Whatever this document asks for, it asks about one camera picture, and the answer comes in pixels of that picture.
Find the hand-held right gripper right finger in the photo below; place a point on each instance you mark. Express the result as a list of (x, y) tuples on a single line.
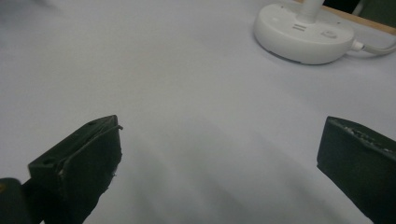
[(361, 165)]

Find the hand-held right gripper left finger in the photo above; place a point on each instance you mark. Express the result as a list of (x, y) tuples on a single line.
[(84, 168)]

